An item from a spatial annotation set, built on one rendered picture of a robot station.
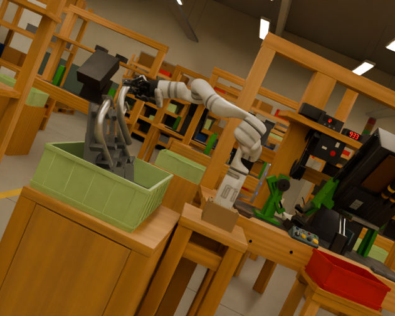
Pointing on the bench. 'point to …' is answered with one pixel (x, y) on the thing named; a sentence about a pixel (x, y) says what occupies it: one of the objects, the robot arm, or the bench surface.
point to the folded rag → (244, 212)
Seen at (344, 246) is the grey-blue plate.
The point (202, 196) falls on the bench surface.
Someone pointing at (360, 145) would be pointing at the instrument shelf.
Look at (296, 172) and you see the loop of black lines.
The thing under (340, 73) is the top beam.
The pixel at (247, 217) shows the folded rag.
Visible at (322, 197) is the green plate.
